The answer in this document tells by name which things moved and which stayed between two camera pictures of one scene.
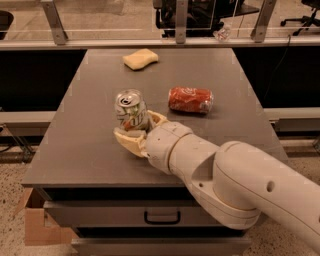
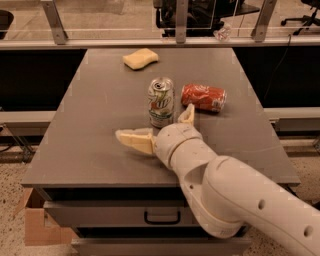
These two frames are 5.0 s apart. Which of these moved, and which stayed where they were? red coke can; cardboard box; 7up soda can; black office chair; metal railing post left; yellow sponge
Moved: red coke can; 7up soda can
Stayed: metal railing post left; black office chair; cardboard box; yellow sponge
